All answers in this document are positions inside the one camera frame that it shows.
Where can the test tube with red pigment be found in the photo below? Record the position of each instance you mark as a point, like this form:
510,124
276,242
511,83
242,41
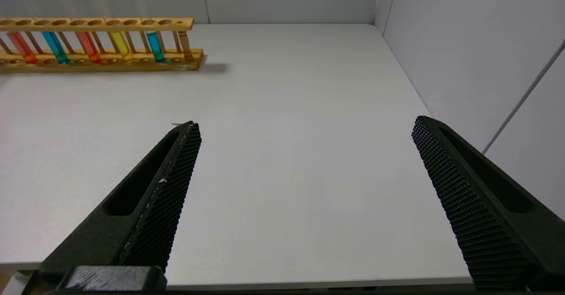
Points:
89,47
22,47

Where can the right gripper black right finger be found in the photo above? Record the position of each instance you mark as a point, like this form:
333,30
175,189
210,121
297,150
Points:
485,206

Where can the test tube with teal pigment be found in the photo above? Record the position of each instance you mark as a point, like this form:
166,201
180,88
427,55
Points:
155,47
56,47

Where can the wooden test tube rack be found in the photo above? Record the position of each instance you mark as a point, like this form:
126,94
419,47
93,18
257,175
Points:
110,23

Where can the test tube with yellow pigment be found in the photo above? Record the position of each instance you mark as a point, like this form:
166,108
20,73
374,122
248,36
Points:
121,47

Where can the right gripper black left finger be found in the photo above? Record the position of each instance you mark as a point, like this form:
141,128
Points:
145,206

